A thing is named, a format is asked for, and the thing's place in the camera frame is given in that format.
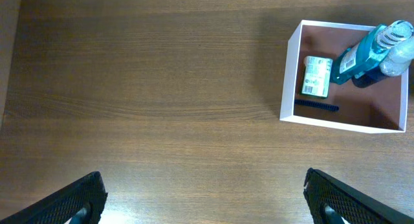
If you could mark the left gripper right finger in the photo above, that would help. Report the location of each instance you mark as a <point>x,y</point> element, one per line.
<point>332,201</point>

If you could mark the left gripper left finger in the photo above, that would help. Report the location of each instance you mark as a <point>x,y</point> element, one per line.
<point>84,200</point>

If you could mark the blue disposable razor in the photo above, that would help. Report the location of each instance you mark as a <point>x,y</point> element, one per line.
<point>317,105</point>

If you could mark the green white small box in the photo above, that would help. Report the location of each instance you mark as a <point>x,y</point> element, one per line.
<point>317,76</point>

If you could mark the blue mouthwash bottle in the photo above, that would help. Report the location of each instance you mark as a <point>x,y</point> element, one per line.
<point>370,51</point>

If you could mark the clear purple soap pump bottle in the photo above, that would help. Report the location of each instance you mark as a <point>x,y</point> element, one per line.
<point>395,64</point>

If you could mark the white open cardboard box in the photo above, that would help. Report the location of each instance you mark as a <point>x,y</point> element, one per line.
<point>379,108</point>

